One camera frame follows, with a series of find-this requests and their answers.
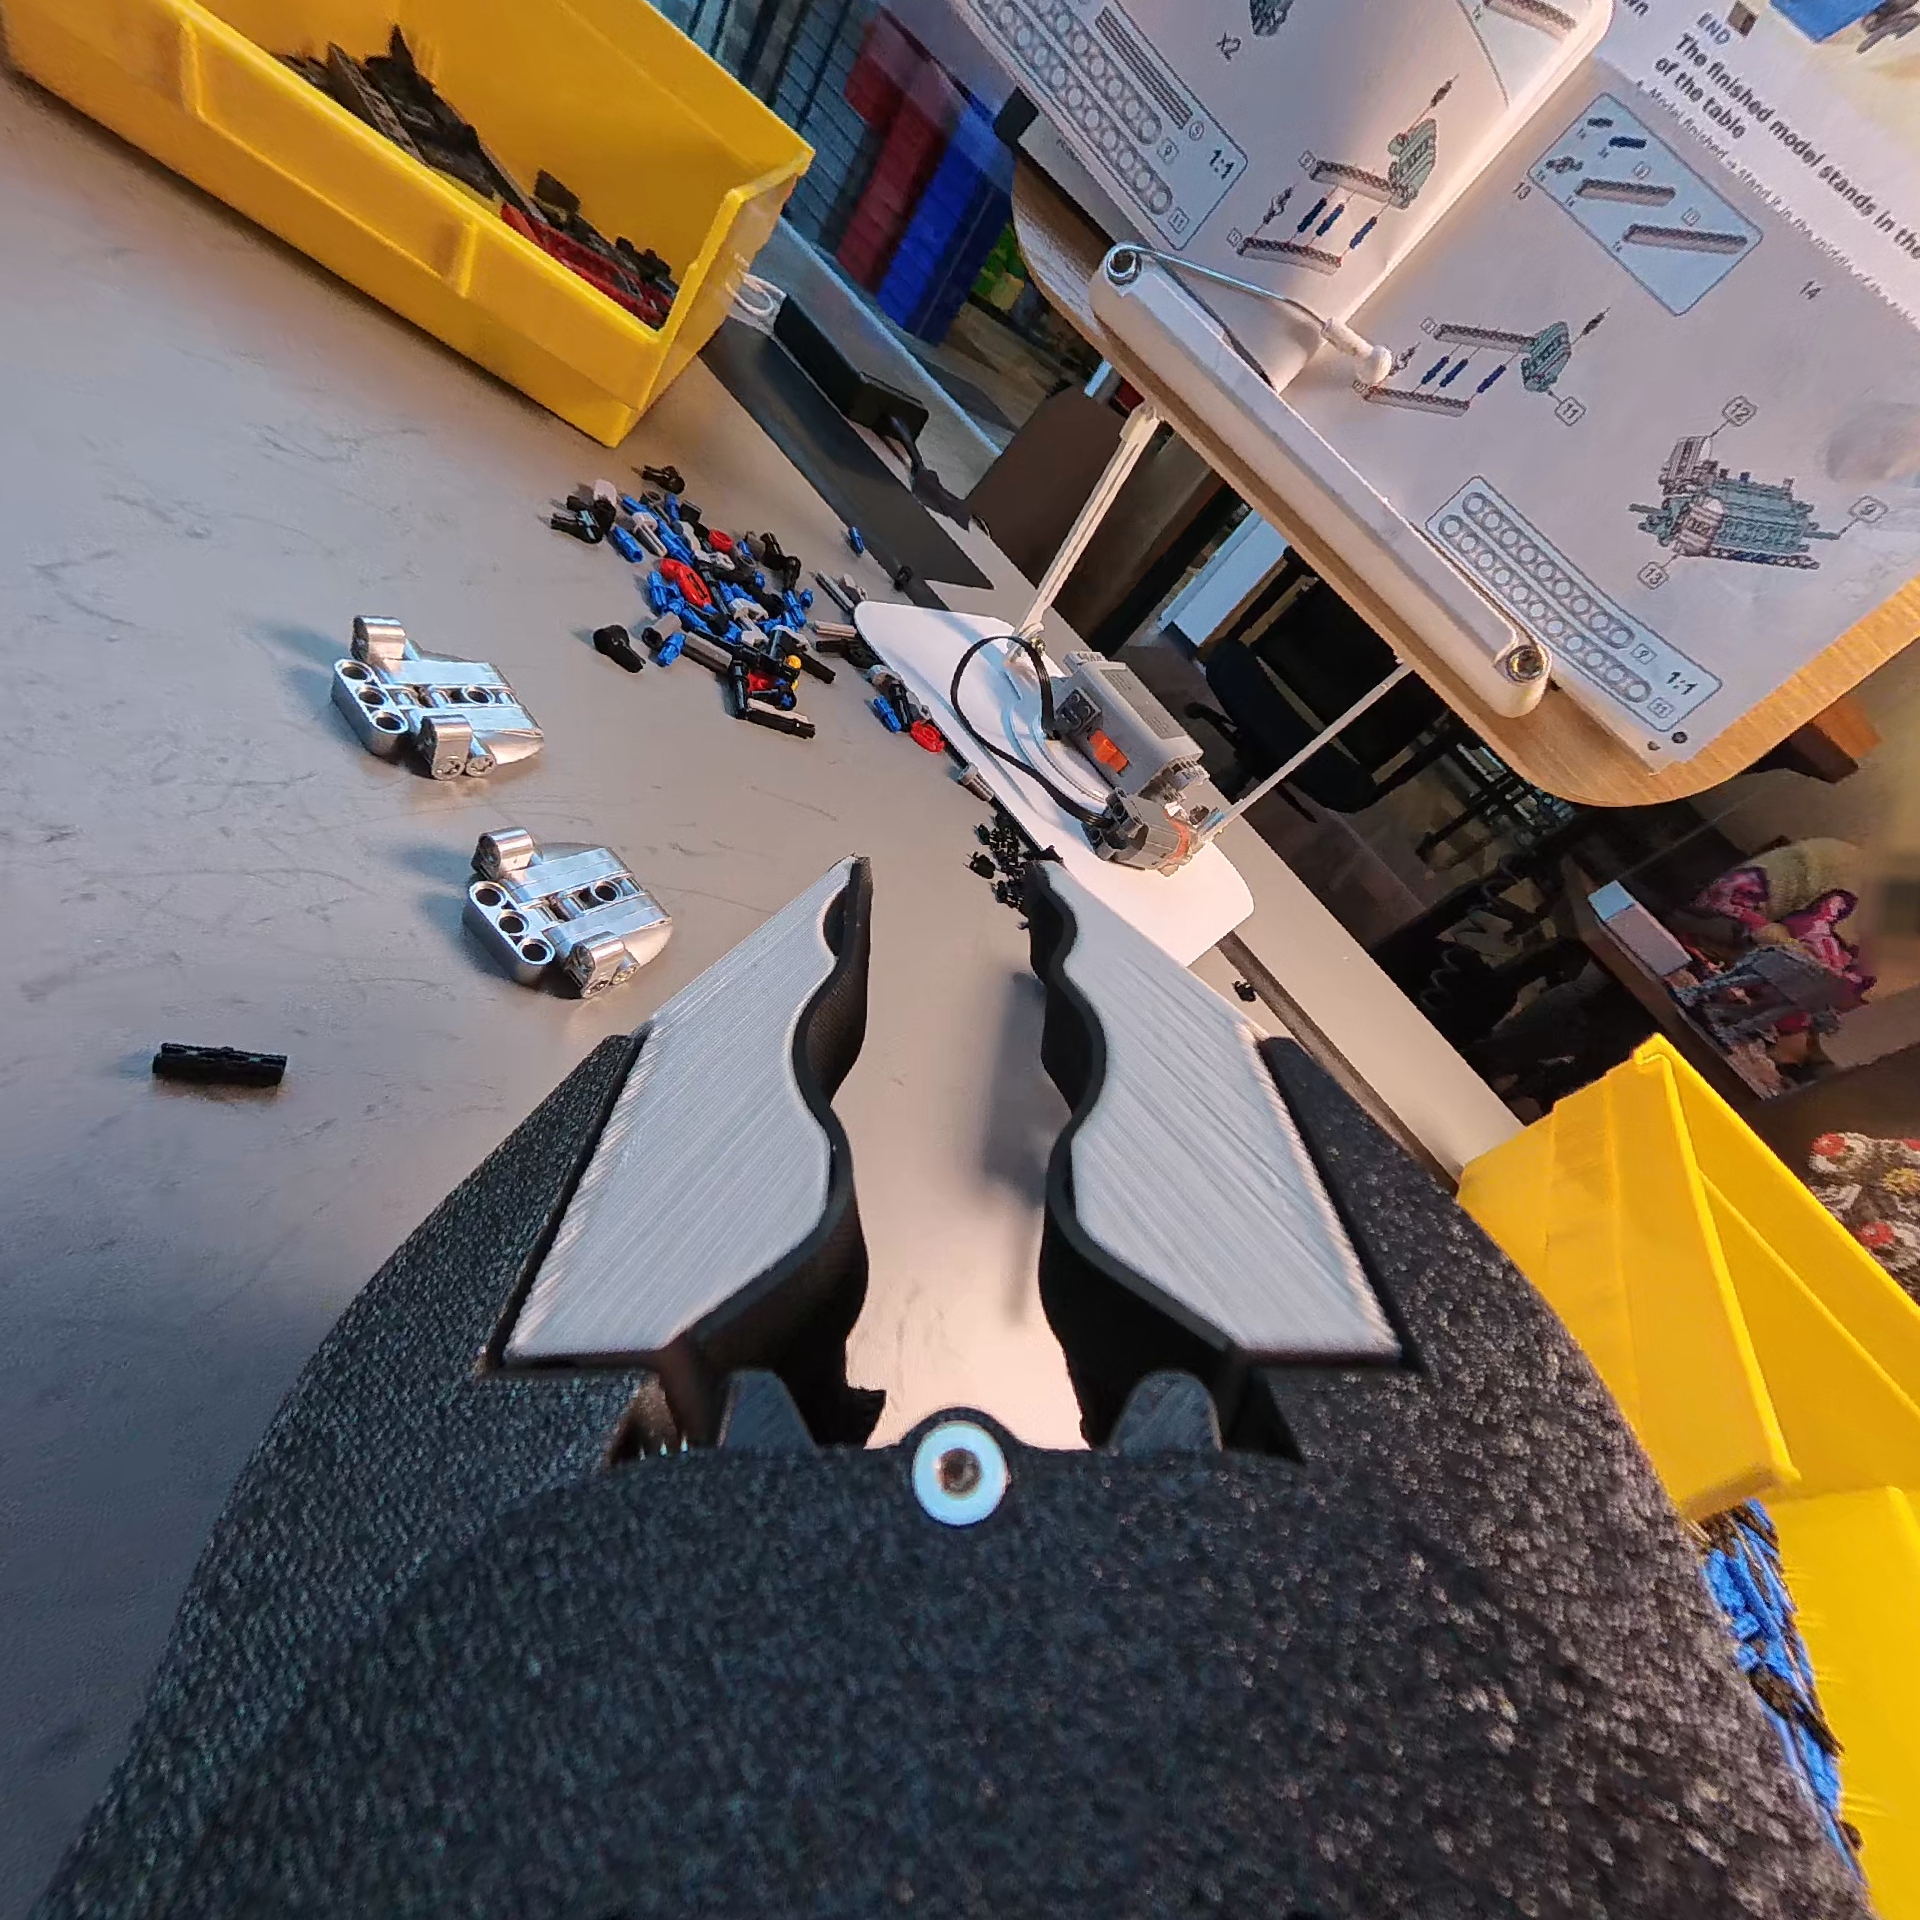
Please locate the pile of mixed toy pins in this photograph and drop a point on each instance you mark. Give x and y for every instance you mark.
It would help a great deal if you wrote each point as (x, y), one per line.
(706, 600)

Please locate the black toy pin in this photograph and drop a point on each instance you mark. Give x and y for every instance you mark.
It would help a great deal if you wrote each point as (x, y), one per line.
(215, 1066)

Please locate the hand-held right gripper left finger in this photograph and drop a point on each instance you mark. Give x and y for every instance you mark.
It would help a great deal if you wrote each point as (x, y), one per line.
(691, 1185)

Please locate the black office chair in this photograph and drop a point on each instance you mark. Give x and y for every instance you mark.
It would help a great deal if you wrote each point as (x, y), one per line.
(1303, 708)

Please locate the yellow bin with black beams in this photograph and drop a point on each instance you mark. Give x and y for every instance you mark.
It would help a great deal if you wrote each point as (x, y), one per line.
(345, 227)

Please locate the black power adapter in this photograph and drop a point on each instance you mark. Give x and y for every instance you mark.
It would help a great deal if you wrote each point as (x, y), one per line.
(846, 366)

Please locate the pile of black red beams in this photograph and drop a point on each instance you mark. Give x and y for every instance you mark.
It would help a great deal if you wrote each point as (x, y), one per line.
(450, 136)

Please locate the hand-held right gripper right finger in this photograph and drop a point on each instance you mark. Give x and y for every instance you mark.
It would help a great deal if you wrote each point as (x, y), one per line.
(1200, 1185)

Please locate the printed instruction sheet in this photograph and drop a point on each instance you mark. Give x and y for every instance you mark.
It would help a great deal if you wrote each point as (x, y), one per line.
(1799, 136)

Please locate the grey battery box with motor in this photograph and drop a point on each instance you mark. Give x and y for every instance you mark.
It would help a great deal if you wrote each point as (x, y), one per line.
(1125, 708)

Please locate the black desk mat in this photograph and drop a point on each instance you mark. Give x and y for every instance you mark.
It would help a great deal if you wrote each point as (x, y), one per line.
(856, 493)

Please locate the stack of red blue crates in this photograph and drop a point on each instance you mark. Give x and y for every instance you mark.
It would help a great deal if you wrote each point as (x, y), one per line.
(930, 194)

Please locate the white wooden book stand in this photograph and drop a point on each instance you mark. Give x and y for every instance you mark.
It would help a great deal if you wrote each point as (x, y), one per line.
(1321, 482)

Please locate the grey orange toy motor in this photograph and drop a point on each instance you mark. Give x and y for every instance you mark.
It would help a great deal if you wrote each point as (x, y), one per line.
(1152, 833)

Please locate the floral cloth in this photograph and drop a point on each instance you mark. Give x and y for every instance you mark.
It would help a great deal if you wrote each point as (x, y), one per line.
(1870, 1200)

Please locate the colourful cloth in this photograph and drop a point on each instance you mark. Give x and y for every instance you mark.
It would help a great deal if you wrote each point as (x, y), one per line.
(1783, 898)

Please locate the small white box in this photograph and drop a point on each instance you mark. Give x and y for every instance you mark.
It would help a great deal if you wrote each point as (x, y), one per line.
(1643, 938)

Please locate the pile of blue black pins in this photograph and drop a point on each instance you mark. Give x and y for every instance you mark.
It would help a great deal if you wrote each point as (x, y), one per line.
(1754, 1621)

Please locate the open instruction booklet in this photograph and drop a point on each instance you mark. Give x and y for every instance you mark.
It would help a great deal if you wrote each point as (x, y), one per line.
(1650, 377)

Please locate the silver toy engine block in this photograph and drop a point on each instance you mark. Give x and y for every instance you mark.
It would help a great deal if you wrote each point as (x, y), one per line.
(561, 917)
(436, 696)

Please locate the yellow bin with small pins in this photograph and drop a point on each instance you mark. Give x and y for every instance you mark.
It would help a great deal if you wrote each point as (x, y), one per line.
(1619, 1291)

